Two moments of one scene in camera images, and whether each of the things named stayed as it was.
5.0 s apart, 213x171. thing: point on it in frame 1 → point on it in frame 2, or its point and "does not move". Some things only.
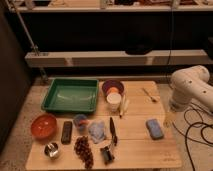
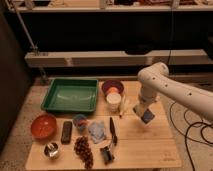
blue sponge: (154, 129) → (147, 116)
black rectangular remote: (67, 132) does not move
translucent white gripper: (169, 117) → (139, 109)
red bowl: (44, 126) does not move
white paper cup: (114, 100) does not move
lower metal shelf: (168, 57) does not move
